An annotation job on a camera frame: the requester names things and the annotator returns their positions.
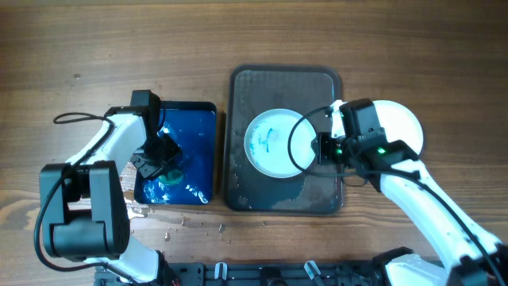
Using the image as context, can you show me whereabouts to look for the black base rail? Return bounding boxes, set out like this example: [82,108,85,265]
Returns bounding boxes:
[94,260,398,286]

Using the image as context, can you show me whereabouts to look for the white plate blue smears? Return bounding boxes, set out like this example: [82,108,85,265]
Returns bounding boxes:
[244,109,316,179]

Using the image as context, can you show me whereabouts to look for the dark metal serving tray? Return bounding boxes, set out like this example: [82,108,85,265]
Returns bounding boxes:
[221,64,343,216]

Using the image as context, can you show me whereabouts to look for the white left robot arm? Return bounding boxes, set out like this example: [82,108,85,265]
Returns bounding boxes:
[33,106,180,285]

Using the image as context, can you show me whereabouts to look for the black tray of blue water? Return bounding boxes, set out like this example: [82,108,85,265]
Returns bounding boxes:
[134,101,217,205]

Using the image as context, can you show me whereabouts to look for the white plate aside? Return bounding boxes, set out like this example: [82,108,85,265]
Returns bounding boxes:
[373,100,424,154]

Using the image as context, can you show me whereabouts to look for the green sponge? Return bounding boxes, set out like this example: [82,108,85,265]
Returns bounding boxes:
[158,168,184,186]

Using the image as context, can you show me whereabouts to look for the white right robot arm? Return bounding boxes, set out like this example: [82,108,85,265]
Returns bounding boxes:
[311,133,507,285]

